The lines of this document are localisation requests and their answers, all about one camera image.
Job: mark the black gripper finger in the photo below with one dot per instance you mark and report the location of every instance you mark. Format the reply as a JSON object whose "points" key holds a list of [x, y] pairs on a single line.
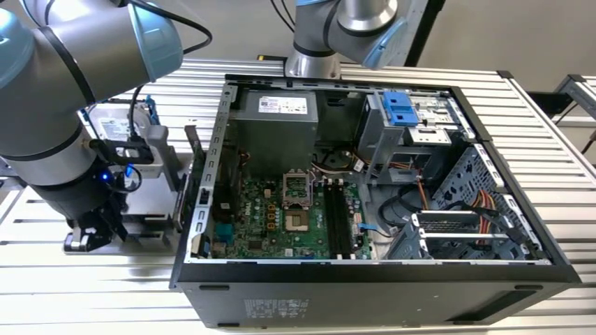
{"points": [[88, 230], [116, 220]]}

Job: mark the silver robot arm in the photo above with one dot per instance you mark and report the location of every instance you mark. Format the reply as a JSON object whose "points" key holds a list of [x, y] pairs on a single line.
{"points": [[93, 63]]}

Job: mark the grey parts rack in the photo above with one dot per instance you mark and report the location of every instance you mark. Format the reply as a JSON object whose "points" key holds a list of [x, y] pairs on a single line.
{"points": [[148, 204]]}

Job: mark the hard disk in blue carrier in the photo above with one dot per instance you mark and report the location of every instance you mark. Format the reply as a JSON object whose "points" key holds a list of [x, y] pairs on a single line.
{"points": [[109, 125]]}

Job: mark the green graphics card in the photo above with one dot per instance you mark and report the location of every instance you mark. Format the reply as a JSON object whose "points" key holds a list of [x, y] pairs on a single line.
{"points": [[195, 141]]}

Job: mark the CPU socket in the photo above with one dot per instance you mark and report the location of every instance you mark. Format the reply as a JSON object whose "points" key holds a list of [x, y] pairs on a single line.
{"points": [[297, 221]]}

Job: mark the grey power supply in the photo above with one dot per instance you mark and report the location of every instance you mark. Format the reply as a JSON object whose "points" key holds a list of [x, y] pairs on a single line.
{"points": [[275, 139]]}

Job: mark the green motherboard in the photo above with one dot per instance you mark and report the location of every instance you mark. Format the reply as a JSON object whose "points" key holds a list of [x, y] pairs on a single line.
{"points": [[307, 240]]}

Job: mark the metal locking lever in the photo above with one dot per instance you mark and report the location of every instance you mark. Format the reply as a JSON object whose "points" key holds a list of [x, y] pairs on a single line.
{"points": [[311, 192]]}

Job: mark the small black round fan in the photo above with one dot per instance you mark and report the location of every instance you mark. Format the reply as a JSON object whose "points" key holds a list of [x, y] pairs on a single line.
{"points": [[336, 160]]}

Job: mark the small yellow black connector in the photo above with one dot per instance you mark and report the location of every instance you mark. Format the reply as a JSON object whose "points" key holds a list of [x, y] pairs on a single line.
{"points": [[261, 57]]}

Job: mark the black PC case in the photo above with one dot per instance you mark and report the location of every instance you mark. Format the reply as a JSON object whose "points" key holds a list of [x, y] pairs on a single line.
{"points": [[372, 300]]}

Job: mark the blue drive bay latch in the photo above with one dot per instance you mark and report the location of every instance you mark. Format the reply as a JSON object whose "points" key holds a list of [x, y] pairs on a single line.
{"points": [[397, 111]]}

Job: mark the perforated metal disk bay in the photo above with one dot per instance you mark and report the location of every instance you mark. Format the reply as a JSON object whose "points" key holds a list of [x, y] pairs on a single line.
{"points": [[447, 223]]}

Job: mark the grey metal drive cage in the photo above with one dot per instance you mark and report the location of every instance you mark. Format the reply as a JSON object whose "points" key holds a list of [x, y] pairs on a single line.
{"points": [[428, 136]]}

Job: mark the metal slat side table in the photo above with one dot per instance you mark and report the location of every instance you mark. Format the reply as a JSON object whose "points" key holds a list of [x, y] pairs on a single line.
{"points": [[579, 87]]}

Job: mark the black metal frame post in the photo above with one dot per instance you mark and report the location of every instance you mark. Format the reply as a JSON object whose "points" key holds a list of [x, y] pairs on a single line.
{"points": [[431, 28]]}

